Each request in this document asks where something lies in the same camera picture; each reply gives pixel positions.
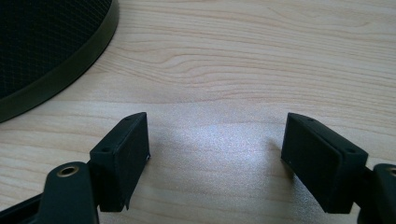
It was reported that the black mesh trash can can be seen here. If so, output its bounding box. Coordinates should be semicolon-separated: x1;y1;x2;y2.
0;0;120;124

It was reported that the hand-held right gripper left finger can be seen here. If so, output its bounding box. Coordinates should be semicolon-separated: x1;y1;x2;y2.
89;111;151;213

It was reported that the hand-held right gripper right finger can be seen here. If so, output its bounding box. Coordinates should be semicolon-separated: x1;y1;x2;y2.
280;112;370;215

